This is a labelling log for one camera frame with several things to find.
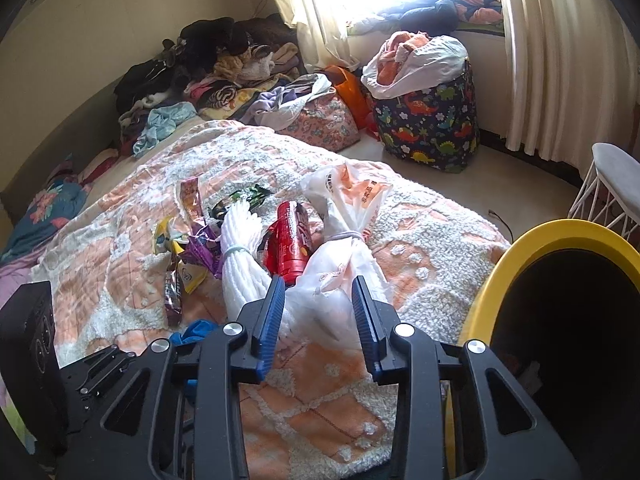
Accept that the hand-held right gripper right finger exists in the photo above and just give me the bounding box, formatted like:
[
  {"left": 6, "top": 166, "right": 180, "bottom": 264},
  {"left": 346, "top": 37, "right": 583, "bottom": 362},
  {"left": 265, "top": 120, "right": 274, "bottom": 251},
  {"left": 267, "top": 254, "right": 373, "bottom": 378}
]
[{"left": 351, "top": 276, "right": 583, "bottom": 480}]

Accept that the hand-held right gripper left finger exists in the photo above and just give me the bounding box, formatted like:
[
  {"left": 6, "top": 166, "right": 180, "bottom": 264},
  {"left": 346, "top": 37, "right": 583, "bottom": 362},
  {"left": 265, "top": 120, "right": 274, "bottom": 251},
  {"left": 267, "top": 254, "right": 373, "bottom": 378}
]
[{"left": 67, "top": 276, "right": 287, "bottom": 480}]

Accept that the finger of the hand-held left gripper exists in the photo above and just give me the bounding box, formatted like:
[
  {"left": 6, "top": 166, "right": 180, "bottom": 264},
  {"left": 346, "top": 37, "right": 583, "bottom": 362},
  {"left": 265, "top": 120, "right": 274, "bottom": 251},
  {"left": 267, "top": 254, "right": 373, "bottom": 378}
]
[{"left": 59, "top": 345, "right": 138, "bottom": 433}]

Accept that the white orange-print plastic bag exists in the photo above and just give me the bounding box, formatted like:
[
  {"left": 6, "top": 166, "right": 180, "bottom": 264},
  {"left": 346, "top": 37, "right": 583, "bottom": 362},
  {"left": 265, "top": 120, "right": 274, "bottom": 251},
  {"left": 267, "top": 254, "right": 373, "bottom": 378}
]
[{"left": 282, "top": 162, "right": 401, "bottom": 351}]

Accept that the white ribbed plastic bundle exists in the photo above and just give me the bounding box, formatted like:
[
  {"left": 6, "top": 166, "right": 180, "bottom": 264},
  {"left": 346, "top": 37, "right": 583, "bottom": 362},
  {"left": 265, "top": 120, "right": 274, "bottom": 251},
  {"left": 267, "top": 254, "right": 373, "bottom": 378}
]
[{"left": 220, "top": 200, "right": 286, "bottom": 326}]

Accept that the blue plastic wrapper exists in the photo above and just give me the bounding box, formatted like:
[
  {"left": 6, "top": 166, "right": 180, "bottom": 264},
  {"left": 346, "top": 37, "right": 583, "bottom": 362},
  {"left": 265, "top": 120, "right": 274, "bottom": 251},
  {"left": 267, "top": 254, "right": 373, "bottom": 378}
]
[{"left": 170, "top": 317, "right": 221, "bottom": 346}]

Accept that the yellow trash bin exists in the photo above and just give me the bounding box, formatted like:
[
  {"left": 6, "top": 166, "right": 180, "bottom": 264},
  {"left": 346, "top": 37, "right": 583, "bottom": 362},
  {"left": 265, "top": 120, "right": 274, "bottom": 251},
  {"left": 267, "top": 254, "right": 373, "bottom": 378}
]
[{"left": 442, "top": 219, "right": 640, "bottom": 480}]

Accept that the red snack packet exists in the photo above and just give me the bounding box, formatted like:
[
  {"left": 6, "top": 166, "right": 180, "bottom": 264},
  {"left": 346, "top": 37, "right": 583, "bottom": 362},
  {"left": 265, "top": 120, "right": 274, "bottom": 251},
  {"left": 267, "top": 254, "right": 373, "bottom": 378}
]
[{"left": 261, "top": 201, "right": 313, "bottom": 281}]

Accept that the small yellow wrapper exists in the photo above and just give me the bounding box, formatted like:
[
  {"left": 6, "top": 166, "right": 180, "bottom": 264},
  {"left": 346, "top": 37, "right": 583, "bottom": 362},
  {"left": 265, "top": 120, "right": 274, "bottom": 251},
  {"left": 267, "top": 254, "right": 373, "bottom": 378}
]
[{"left": 181, "top": 264, "right": 209, "bottom": 295}]

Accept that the purple snack wrapper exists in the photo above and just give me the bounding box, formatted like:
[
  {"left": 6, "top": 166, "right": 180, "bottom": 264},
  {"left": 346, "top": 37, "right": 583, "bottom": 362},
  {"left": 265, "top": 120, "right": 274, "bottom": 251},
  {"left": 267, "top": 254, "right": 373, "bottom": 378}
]
[{"left": 177, "top": 225, "right": 226, "bottom": 281}]

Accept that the dark purple snack packet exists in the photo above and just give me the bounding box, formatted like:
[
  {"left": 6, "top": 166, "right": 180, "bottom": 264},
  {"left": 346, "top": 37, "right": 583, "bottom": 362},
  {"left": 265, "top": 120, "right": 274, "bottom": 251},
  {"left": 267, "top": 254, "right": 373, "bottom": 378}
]
[{"left": 162, "top": 260, "right": 188, "bottom": 328}]

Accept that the peach white quilt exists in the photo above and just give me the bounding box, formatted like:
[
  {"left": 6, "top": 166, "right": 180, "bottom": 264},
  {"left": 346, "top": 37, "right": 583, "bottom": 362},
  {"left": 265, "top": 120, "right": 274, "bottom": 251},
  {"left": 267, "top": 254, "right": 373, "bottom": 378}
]
[{"left": 30, "top": 120, "right": 511, "bottom": 480}]

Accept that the green snack packet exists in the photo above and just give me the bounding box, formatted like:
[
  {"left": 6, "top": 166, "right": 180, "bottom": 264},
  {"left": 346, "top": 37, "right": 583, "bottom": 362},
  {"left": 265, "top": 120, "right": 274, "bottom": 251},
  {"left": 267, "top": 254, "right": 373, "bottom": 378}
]
[{"left": 210, "top": 185, "right": 273, "bottom": 221}]

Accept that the dark floral pillow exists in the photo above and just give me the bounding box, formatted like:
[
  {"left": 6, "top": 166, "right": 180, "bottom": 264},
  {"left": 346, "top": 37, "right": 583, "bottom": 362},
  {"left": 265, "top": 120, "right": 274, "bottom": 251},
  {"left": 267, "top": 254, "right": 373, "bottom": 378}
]
[{"left": 0, "top": 167, "right": 93, "bottom": 266}]

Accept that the pink floral bag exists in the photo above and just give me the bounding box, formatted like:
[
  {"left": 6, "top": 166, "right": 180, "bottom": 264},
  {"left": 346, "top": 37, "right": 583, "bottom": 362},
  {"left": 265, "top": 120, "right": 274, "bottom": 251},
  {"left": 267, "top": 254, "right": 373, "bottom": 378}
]
[{"left": 280, "top": 87, "right": 362, "bottom": 153}]

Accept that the dinosaur print storage bag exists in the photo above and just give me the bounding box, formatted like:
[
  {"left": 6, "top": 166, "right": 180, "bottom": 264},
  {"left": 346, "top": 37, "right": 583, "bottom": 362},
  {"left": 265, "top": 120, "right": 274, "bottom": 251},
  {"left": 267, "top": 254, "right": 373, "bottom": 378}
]
[{"left": 372, "top": 57, "right": 481, "bottom": 175}]

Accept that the white lilac cloth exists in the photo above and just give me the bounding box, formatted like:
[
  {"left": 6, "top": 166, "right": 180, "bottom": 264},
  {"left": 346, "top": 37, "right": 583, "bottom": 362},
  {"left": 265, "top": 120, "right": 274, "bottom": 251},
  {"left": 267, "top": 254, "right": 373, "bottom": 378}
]
[{"left": 245, "top": 74, "right": 333, "bottom": 131}]

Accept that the teal cloth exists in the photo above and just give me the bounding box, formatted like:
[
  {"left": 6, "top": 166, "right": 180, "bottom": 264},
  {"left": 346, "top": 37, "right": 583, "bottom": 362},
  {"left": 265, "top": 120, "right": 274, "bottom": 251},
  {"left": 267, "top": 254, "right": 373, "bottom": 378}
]
[{"left": 132, "top": 101, "right": 198, "bottom": 157}]

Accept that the orange bag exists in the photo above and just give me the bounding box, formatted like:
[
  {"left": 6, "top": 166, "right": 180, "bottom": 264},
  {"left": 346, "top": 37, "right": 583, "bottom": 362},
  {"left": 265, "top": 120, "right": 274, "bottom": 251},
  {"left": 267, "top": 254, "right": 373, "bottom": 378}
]
[{"left": 325, "top": 65, "right": 381, "bottom": 136}]

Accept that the pile of clothes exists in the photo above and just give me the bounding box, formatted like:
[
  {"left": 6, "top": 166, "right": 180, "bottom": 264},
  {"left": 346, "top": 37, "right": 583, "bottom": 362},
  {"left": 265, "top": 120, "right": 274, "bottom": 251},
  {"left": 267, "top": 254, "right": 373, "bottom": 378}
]
[{"left": 114, "top": 16, "right": 308, "bottom": 158}]

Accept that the white plastic bag of clothes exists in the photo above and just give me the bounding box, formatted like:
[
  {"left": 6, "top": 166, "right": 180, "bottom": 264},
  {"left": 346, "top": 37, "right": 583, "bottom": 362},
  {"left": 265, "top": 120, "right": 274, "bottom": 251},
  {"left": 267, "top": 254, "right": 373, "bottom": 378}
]
[{"left": 361, "top": 31, "right": 470, "bottom": 100}]

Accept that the cream curtain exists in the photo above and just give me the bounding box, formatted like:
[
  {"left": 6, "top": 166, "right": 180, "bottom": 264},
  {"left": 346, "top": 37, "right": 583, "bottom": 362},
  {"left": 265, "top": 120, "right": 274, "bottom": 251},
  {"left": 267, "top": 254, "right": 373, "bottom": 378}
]
[
  {"left": 262, "top": 0, "right": 363, "bottom": 73},
  {"left": 500, "top": 0, "right": 616, "bottom": 171}
]

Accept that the bedding on windowsill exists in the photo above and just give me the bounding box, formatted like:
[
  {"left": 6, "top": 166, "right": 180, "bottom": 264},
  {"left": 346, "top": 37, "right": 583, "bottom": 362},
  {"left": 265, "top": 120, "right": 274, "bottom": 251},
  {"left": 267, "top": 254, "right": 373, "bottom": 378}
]
[{"left": 345, "top": 0, "right": 505, "bottom": 38}]

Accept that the black cable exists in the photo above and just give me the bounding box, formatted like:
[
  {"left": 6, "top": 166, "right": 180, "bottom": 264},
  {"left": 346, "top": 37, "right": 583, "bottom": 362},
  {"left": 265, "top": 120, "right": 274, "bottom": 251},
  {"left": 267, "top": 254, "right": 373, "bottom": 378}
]
[{"left": 487, "top": 209, "right": 516, "bottom": 246}]

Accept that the white wire stool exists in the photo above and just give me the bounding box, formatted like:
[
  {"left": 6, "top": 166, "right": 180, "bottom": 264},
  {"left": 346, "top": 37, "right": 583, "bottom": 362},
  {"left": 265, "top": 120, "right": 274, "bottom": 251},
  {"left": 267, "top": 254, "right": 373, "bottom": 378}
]
[{"left": 567, "top": 142, "right": 640, "bottom": 233}]

